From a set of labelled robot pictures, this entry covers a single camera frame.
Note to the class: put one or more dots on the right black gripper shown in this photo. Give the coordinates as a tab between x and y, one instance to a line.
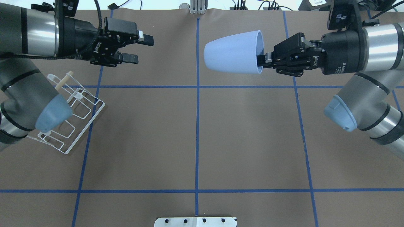
342	52

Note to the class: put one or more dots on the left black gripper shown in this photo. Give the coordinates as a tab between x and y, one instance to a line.
76	38

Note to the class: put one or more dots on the light blue plastic cup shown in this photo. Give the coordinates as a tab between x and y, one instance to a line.
235	53

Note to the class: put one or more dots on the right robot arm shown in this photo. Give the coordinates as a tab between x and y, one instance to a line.
372	52

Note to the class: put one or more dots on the white mounting plate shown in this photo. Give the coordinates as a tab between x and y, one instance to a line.
196	222

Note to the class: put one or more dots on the white wire cup holder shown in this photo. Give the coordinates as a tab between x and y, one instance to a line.
82	107

